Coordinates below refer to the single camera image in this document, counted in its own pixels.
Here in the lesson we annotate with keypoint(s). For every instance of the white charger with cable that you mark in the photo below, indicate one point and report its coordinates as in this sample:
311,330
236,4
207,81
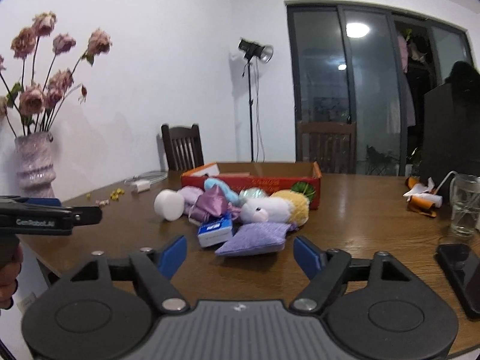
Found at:
143,182

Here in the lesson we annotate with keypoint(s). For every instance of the wall power outlet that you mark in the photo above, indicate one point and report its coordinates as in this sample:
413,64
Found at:
24,303

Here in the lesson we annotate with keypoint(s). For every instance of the pink ceramic vase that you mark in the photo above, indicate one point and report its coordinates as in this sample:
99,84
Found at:
35,171

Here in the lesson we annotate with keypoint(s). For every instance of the black smartphone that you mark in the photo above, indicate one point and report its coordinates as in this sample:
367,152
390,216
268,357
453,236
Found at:
460,265

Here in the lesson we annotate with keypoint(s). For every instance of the white yellow plush sheep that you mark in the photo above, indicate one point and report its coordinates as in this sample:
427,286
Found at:
283,207

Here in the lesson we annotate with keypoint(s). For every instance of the dried pink rose bouquet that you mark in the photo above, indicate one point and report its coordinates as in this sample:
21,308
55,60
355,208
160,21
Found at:
31,104

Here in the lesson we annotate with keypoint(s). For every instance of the studio light on stand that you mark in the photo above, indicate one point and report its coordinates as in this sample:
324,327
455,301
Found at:
263,53

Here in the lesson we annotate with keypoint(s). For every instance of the pink paper scrap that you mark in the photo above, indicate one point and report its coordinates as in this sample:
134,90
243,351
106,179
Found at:
102,203

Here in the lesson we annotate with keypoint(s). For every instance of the sliding glass door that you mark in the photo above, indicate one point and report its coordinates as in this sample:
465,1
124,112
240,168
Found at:
371,66

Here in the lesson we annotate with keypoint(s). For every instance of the black box monitor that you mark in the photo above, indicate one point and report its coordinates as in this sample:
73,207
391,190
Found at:
451,134

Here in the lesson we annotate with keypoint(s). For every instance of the dark wooden chair left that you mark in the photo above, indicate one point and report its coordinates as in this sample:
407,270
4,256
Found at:
183,147

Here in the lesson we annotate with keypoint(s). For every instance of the dark wooden chair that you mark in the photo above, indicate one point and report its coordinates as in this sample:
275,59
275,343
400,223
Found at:
183,147
332,145

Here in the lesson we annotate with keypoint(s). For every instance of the person left hand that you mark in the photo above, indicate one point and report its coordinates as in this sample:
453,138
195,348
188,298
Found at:
8,279

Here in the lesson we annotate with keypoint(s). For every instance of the white foam cylinder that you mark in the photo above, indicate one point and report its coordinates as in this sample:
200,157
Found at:
169,205

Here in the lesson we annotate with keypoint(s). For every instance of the light blue plush toy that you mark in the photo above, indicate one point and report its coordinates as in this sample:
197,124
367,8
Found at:
231,196

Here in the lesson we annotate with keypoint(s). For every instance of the drinking glass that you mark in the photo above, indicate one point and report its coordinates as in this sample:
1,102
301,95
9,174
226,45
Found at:
464,200

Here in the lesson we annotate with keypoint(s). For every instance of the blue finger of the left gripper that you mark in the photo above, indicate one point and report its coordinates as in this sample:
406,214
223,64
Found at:
44,201

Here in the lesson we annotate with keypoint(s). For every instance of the blue white tissue pack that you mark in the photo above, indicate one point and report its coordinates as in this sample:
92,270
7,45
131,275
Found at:
215,232

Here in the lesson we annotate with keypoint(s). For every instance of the lavender knit pouch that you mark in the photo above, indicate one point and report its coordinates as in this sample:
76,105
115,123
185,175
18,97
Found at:
257,238

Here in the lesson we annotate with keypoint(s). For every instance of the red orange cardboard box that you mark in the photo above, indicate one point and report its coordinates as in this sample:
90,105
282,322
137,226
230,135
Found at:
304,178

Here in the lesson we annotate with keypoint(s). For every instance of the purple satin scrunchie cloth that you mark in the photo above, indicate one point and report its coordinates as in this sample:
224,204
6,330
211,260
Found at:
210,206

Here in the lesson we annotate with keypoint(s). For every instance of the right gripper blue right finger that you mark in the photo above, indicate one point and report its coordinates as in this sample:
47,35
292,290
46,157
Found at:
326,271

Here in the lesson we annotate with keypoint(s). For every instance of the black garment on box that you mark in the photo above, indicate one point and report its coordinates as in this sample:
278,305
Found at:
463,74

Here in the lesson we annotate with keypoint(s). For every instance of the iridescent plastic bag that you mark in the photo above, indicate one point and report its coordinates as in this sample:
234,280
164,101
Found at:
246,194

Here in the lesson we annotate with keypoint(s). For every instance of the yellow crumbs on table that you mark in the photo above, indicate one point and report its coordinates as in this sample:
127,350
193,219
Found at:
114,195

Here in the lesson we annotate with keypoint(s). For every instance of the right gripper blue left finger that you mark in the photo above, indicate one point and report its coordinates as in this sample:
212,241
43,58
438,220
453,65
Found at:
153,271

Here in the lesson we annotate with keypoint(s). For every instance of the dark wooden chair right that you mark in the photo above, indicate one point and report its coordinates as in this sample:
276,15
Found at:
332,145

